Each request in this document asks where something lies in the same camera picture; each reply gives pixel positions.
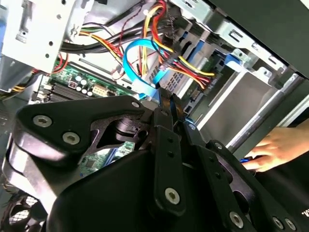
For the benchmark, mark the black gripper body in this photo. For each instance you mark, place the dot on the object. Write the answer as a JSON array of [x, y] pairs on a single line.
[[116, 198]]

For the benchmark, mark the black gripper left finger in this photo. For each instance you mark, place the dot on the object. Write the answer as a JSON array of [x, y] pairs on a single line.
[[72, 113]]

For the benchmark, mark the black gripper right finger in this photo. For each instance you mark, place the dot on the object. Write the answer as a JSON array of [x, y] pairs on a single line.
[[212, 169]]

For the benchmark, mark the hard disk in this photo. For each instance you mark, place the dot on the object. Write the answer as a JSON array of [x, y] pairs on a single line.
[[217, 61]]

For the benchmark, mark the person's bare hand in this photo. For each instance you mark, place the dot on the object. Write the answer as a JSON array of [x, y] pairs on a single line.
[[282, 147]]

